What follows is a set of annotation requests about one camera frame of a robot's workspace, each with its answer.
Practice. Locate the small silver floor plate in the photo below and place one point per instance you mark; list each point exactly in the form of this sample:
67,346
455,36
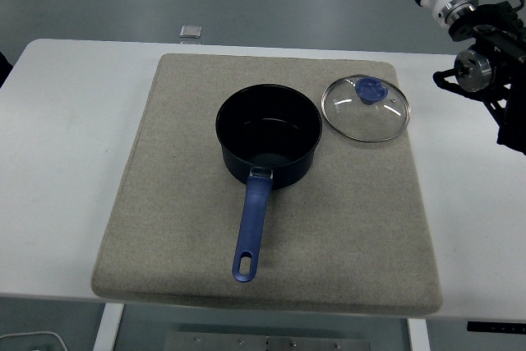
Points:
191,31

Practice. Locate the beige fabric mat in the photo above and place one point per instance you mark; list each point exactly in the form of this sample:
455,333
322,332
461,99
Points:
164,203

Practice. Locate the black table control panel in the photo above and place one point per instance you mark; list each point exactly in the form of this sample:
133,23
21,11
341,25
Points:
493,326

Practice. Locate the glass pot lid blue knob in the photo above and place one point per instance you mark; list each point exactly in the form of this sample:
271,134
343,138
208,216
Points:
372,90

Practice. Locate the white table leg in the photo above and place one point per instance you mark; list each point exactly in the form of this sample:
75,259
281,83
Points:
419,336
109,326

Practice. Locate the person's leg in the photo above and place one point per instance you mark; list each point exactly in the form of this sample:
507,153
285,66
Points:
2,65

